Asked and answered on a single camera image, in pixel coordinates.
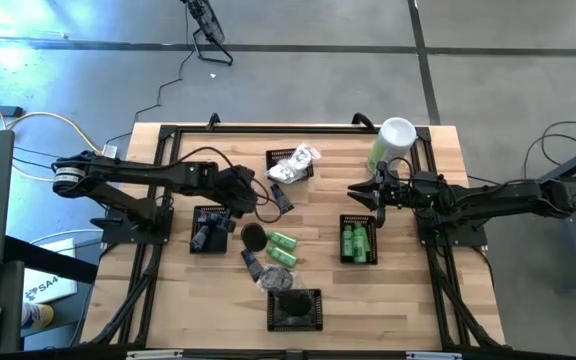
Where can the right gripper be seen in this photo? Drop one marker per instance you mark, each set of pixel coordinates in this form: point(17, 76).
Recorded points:
point(398, 190)

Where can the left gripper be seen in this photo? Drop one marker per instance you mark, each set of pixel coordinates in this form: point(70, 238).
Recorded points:
point(238, 200)

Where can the clear bag with white contents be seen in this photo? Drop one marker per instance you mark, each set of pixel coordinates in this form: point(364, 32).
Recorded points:
point(305, 156)
point(282, 172)

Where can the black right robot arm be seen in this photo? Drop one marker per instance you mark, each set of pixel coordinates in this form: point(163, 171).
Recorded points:
point(508, 200)

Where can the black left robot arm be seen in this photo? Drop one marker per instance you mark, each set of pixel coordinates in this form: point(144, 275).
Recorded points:
point(118, 175)

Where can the black round disc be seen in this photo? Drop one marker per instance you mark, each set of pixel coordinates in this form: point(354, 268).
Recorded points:
point(254, 237)

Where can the black slotted plastic basket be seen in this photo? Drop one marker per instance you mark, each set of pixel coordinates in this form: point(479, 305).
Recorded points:
point(220, 242)
point(274, 154)
point(272, 325)
point(374, 240)

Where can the white green wipes canister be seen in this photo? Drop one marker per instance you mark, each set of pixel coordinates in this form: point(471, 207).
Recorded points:
point(393, 145)

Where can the small white power adapter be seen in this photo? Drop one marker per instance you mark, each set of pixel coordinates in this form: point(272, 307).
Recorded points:
point(109, 151)

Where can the black floor fan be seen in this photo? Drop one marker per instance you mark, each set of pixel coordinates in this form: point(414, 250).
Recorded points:
point(208, 25)

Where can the black side desk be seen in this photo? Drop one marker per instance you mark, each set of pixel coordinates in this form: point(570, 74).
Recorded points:
point(58, 260)

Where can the white cardboard box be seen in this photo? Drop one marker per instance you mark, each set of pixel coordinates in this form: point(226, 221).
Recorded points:
point(50, 290)

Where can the white yellow bottle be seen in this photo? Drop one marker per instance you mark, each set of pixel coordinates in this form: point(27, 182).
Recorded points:
point(38, 315)

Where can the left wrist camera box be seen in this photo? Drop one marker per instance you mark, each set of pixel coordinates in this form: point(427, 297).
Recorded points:
point(228, 179)

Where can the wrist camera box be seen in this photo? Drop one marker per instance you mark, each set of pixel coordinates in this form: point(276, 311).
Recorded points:
point(228, 179)
point(424, 185)

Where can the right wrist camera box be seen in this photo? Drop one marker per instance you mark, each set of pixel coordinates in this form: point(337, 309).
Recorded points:
point(424, 185)

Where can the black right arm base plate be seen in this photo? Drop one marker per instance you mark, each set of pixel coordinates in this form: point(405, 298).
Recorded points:
point(463, 237)

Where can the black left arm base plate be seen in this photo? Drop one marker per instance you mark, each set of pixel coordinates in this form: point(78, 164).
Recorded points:
point(118, 235)

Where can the white frame bracket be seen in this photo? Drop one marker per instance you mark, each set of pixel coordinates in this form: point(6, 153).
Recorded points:
point(154, 355)
point(434, 356)

